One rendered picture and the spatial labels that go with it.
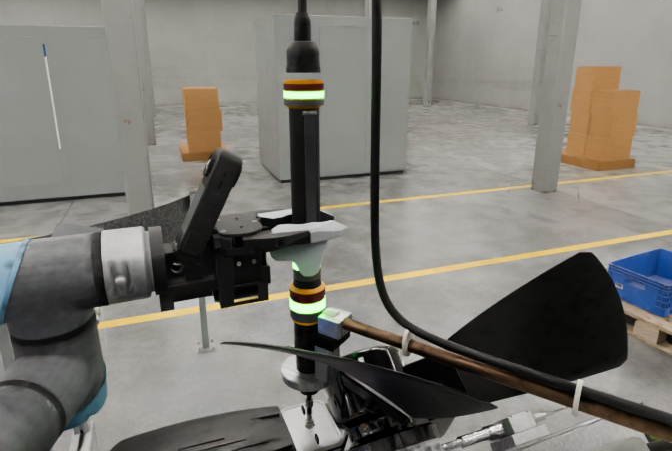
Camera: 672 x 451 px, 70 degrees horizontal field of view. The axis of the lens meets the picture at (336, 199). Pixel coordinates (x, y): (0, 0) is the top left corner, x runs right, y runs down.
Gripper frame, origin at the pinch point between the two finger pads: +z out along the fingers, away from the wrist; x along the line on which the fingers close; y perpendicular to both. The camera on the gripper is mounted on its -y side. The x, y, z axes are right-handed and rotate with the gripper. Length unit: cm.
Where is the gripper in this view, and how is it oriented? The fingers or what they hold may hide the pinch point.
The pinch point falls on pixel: (330, 218)
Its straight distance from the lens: 56.5
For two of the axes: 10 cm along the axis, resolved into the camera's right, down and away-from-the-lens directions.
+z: 9.3, -1.1, 3.6
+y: 0.1, 9.6, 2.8
